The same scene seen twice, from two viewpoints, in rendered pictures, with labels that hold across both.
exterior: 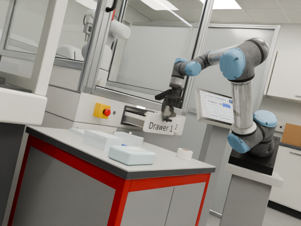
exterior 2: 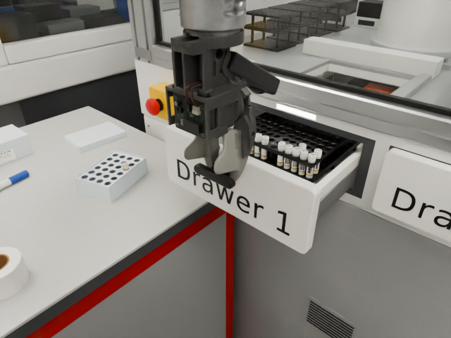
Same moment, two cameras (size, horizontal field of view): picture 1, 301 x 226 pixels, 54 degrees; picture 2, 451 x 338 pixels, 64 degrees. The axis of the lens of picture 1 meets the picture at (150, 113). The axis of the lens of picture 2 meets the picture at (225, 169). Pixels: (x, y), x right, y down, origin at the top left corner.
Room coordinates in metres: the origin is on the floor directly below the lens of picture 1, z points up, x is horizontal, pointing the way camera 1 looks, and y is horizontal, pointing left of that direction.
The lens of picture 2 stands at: (1.72, -0.54, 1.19)
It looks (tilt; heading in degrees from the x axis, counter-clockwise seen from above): 32 degrees down; 94
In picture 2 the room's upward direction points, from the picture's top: straight up
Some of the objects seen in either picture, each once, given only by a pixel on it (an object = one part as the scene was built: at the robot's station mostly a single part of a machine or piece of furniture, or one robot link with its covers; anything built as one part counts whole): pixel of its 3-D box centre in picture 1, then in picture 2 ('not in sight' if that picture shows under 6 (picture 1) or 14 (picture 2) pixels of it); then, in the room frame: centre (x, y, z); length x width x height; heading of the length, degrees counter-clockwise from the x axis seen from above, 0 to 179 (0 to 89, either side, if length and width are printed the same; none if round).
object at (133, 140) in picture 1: (128, 138); (113, 174); (1.44, 0.07, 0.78); 0.12 x 0.08 x 0.04; 70
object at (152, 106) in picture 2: (106, 112); (154, 106); (1.51, 0.22, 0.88); 0.04 x 0.03 x 0.04; 143
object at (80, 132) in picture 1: (84, 133); (95, 135); (1.33, 0.27, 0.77); 0.13 x 0.09 x 0.02; 48
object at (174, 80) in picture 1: (176, 82); (215, 11); (1.68, -0.10, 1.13); 0.08 x 0.08 x 0.05
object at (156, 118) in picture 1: (161, 123); (231, 182); (1.70, -0.07, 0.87); 0.29 x 0.02 x 0.11; 143
